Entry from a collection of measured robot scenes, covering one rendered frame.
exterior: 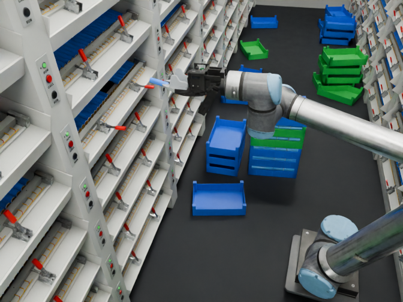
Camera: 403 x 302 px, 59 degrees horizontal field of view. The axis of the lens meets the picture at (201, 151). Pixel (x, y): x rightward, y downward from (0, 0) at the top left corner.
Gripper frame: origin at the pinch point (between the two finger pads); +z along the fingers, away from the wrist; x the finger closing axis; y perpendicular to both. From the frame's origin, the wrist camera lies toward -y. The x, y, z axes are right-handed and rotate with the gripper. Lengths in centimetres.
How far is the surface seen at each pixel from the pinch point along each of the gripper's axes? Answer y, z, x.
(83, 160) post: -8.0, 15.2, 32.5
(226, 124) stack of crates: -80, 2, -95
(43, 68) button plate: 22.7, 13.7, 36.6
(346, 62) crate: -72, -74, -187
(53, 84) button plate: 17.9, 14.0, 35.2
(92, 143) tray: -10.1, 18.3, 22.4
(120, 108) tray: -9.9, 18.4, 1.9
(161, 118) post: -35.3, 18.3, -30.1
